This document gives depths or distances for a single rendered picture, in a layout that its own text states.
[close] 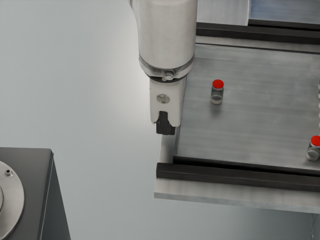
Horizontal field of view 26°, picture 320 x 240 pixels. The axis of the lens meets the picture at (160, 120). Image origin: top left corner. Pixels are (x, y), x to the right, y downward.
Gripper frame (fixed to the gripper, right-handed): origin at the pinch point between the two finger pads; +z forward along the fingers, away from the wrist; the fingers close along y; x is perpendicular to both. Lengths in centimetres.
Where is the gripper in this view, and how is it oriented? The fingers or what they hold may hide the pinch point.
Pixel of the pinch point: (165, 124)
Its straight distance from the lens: 117.8
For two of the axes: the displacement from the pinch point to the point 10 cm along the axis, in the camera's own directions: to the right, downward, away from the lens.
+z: 0.0, 6.1, 7.9
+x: -9.9, -0.9, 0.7
